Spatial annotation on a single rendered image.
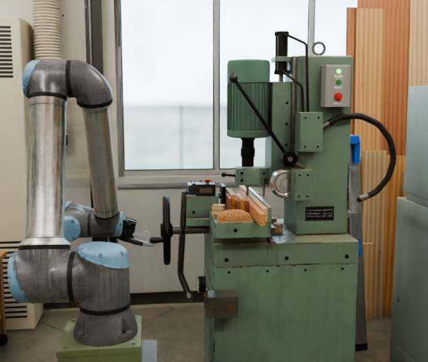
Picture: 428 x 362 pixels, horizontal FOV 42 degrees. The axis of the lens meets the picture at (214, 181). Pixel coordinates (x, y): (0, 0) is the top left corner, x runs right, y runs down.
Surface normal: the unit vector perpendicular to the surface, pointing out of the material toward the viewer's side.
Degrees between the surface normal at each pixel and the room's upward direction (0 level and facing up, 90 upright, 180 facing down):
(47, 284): 88
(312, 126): 90
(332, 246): 90
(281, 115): 90
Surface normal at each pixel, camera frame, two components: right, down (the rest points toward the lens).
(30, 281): 0.06, -0.06
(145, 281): 0.11, 0.14
